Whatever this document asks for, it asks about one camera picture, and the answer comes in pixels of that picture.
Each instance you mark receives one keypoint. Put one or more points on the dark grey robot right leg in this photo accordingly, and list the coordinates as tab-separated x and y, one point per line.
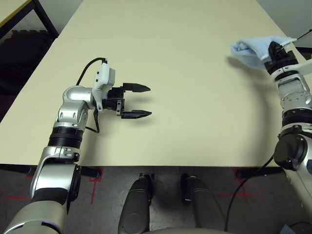
202	204

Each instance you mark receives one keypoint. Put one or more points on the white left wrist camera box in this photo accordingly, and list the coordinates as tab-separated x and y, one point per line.
103	83

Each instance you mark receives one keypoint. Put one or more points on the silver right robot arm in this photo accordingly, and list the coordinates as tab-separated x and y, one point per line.
292	97

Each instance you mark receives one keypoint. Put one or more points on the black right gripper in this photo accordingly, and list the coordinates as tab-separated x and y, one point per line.
280	57

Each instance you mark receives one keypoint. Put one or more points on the beige side table black frame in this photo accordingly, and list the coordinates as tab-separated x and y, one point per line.
29	14

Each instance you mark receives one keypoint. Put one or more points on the light blue terry towel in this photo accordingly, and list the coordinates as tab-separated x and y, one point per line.
256	52

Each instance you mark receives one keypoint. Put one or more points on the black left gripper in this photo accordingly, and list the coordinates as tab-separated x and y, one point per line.
114	98

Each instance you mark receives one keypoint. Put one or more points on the black foam floor mats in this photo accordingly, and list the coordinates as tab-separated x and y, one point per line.
22	56

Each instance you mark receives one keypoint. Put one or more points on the dark grey robot leg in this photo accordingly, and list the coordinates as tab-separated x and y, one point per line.
202	204
136	204

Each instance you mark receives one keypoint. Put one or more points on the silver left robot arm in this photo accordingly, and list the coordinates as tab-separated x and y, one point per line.
70	104

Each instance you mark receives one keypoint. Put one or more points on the black table foot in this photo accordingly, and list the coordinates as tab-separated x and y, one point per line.
258	171
90	171

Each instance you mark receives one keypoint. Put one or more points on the blue paper note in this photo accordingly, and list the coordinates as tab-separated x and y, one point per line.
287	229

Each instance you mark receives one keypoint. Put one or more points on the dark grey robot left leg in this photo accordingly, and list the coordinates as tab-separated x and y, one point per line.
136	204

